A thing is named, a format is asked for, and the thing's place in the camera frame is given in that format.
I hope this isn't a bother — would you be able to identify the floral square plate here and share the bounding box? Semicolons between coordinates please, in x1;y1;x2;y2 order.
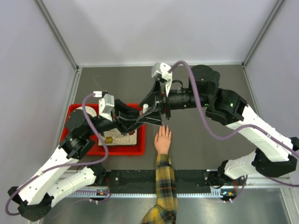
101;128;137;146

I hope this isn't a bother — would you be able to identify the red plastic tray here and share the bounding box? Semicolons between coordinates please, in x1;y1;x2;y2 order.
60;103;146;156

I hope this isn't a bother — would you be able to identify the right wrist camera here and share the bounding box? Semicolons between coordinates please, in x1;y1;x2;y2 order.
151;63;173;96

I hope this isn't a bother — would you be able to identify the purple cable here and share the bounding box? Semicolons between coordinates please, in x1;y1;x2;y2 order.
5;93;110;215
170;60;299;203

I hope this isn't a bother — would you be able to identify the white nail polish cap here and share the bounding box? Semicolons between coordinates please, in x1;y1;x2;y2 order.
142;104;149;113

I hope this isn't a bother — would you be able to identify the mannequin hand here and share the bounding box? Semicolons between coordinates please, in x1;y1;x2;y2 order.
154;126;171;154

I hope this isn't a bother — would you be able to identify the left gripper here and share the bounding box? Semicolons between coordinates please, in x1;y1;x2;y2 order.
86;98;145;136

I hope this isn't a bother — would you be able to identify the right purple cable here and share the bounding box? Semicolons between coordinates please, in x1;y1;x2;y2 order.
170;60;299;203

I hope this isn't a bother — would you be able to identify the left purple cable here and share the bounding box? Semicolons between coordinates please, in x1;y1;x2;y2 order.
5;93;110;215

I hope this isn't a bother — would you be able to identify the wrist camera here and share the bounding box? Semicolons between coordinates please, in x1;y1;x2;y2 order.
93;91;114;121
151;63;173;96

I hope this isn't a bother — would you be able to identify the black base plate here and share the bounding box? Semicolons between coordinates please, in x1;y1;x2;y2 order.
78;169;246;194

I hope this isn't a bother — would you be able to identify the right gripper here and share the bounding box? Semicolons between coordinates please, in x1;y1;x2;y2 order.
136;79;209;126

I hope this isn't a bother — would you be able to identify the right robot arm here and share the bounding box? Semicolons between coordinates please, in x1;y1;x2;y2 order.
139;63;299;186

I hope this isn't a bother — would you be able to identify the white bowl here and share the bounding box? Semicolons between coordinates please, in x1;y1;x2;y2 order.
74;106;97;120

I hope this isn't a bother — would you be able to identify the yellow plaid sleeve forearm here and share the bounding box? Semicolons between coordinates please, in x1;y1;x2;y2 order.
141;154;178;224

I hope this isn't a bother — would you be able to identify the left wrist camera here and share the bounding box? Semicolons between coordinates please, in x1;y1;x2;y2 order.
93;91;114;121

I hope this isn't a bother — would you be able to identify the aluminium frame rail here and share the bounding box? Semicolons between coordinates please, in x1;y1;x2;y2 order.
46;169;284;205

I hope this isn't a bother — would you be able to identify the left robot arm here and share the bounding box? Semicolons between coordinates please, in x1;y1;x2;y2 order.
8;94;149;222

